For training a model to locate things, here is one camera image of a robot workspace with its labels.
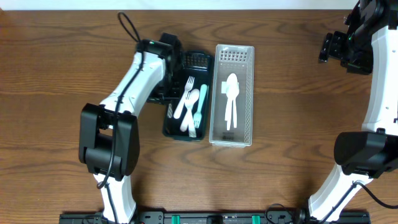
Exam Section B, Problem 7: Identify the clear plastic basket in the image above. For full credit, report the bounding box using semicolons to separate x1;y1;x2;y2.
209;44;254;147

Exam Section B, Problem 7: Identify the white plastic fork crossed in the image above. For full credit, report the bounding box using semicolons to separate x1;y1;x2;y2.
173;76;195;119

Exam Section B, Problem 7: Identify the white plastic fork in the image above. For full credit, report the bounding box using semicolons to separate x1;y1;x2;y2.
193;84;208;129
185;89;199;138

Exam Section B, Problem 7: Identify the dark green plastic basket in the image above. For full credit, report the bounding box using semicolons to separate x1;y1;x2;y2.
162;50;214;141

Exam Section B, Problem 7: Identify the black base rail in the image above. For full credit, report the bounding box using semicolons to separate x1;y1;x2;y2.
58;210;372;224

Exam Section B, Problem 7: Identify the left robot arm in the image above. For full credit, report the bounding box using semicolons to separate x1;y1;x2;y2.
78;33;182;223

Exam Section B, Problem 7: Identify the white plastic spoon crossed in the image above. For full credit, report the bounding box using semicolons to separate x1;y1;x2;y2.
180;89;200;134

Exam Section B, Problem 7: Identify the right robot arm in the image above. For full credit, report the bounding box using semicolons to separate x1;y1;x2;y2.
294;0;397;223

